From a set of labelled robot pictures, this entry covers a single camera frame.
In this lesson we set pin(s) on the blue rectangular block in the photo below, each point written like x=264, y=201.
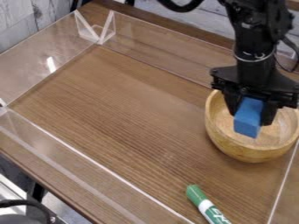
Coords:
x=248, y=117

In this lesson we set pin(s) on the green dry erase marker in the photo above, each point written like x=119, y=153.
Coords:
x=211, y=213

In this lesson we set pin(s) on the black table leg frame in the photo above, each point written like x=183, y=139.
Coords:
x=22, y=198

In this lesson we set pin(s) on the clear acrylic tray wall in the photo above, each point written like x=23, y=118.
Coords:
x=107, y=96

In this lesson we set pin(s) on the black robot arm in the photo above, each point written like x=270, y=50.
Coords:
x=261, y=23

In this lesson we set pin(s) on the brown wooden bowl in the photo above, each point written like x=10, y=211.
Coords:
x=226, y=137

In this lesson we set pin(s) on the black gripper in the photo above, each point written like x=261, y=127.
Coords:
x=258, y=80

